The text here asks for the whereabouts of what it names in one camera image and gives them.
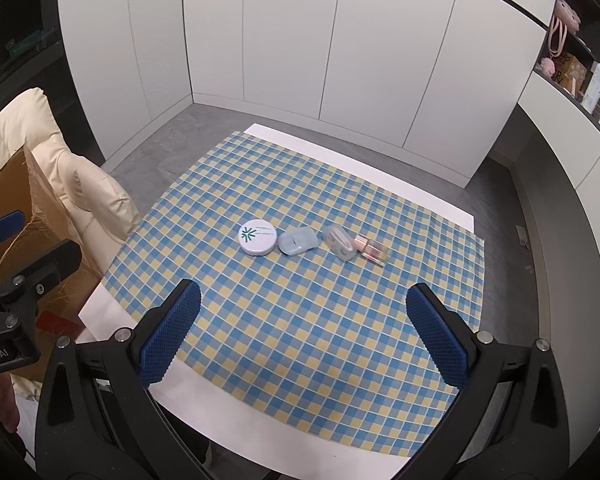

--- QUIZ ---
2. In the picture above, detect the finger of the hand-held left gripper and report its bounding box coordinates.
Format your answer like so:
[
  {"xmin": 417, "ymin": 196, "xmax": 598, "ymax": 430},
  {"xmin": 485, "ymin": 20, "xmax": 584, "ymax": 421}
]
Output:
[
  {"xmin": 0, "ymin": 239, "xmax": 83, "ymax": 328},
  {"xmin": 0, "ymin": 210, "xmax": 26, "ymax": 261}
]

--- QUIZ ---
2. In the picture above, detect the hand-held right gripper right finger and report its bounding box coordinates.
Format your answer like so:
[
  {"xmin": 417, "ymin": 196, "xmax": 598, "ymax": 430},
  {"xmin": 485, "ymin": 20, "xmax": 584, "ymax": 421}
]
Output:
[{"xmin": 405, "ymin": 282, "xmax": 572, "ymax": 480}]

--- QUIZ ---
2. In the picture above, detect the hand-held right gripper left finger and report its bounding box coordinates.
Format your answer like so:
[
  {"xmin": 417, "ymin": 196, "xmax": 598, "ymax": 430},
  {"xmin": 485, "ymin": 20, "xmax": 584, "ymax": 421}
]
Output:
[{"xmin": 32, "ymin": 279, "xmax": 213, "ymax": 480}]

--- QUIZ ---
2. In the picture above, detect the brown cardboard box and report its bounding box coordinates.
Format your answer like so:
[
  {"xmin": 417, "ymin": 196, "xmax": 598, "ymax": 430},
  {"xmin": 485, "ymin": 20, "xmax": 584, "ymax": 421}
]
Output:
[{"xmin": 0, "ymin": 144, "xmax": 106, "ymax": 386}]

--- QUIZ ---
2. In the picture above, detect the light blue plastic case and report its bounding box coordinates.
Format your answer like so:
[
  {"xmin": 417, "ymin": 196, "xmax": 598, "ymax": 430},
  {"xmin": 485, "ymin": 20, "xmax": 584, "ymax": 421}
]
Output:
[{"xmin": 277, "ymin": 226, "xmax": 317, "ymax": 257}]

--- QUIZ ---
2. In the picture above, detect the person's left hand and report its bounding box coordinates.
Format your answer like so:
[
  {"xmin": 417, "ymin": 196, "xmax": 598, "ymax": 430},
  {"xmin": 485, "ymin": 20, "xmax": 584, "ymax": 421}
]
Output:
[{"xmin": 0, "ymin": 374, "xmax": 22, "ymax": 433}]

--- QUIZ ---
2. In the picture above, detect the cream padded armchair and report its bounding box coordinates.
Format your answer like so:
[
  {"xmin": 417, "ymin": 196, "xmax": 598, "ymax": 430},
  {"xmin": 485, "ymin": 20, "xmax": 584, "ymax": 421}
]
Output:
[{"xmin": 0, "ymin": 87, "xmax": 142, "ymax": 281}]

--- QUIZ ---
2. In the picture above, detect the small pink cosmetic bottle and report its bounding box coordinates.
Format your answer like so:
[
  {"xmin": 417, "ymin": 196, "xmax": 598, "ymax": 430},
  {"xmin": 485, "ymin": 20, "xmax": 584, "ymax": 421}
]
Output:
[{"xmin": 354, "ymin": 233, "xmax": 390, "ymax": 264}]

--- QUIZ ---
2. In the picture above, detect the white round compact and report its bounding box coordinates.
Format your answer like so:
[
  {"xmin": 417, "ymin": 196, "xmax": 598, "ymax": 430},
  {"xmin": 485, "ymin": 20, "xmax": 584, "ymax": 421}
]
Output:
[{"xmin": 238, "ymin": 220, "xmax": 278, "ymax": 257}]

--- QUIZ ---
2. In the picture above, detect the blue yellow checkered tablecloth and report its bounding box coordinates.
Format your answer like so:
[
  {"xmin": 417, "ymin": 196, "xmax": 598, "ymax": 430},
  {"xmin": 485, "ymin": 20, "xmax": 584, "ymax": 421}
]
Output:
[{"xmin": 102, "ymin": 131, "xmax": 486, "ymax": 458}]

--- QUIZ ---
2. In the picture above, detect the dark glass cabinet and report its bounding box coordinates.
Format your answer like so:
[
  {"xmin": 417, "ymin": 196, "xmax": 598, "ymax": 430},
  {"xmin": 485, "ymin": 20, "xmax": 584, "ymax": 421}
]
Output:
[{"xmin": 0, "ymin": 0, "xmax": 106, "ymax": 166}]

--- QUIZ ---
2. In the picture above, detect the yellow patterned box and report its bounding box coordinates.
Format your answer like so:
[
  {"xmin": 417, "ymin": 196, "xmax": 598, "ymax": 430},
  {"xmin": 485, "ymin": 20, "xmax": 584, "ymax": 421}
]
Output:
[{"xmin": 550, "ymin": 52, "xmax": 587, "ymax": 93}]

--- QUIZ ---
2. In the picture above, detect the white spray bottle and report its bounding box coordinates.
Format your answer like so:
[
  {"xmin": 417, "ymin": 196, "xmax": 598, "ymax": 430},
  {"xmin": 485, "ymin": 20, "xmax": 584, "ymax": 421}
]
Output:
[{"xmin": 581, "ymin": 60, "xmax": 600, "ymax": 113}]

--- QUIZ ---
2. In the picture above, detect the pink plush bag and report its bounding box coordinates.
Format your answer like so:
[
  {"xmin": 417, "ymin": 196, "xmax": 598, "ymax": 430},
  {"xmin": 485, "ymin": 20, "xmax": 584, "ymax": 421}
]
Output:
[{"xmin": 550, "ymin": 0, "xmax": 582, "ymax": 58}]

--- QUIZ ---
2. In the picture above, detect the dark wall shelf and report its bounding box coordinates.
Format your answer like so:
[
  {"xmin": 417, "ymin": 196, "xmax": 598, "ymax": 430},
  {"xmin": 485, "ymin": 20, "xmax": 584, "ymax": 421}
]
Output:
[{"xmin": 530, "ymin": 0, "xmax": 600, "ymax": 151}]

